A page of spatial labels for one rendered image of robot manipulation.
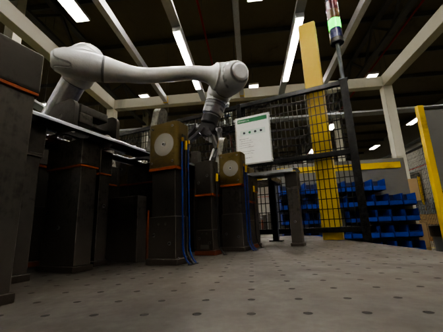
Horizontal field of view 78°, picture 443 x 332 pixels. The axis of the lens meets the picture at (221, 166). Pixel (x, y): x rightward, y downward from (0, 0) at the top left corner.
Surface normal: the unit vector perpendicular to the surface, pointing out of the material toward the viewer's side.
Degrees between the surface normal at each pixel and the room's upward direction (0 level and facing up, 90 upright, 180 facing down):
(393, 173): 90
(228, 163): 90
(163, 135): 90
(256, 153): 90
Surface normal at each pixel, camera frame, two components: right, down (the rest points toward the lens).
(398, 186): -0.11, -0.22
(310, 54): -0.43, -0.18
